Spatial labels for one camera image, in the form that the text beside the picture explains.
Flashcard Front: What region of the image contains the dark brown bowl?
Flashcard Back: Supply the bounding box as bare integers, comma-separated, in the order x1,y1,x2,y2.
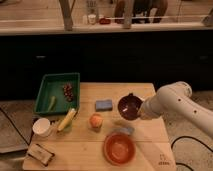
118,93,143,120

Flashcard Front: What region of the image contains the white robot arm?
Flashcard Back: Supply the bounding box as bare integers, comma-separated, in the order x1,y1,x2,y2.
138,81,213,139

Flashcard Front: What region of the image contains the blue sponge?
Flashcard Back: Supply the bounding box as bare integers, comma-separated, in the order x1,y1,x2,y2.
95,100,113,111

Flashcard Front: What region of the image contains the orange peach fruit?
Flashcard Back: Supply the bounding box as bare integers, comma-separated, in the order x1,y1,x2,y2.
89,114,103,128

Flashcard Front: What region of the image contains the bunch of dark grapes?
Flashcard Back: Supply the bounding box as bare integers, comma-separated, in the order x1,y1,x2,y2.
63,83,74,102

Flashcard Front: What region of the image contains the light blue cloth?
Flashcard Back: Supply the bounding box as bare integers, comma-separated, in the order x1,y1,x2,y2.
113,127,134,135

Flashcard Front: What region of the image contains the green plastic tray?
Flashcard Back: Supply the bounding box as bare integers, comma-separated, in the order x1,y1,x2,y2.
34,73,80,116

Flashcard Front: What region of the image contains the green vegetable piece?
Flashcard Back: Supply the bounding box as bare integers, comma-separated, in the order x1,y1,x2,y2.
47,96,56,112

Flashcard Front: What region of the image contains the orange bowl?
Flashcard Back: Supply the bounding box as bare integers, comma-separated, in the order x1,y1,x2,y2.
103,133,135,166

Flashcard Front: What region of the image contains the red object on counter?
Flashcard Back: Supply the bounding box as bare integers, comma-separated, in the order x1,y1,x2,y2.
99,18,111,25

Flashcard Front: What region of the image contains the white cup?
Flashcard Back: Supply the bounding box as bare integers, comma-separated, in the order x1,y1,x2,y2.
32,118,51,137

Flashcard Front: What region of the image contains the black cable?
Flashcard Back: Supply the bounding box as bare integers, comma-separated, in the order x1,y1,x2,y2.
170,134,213,171

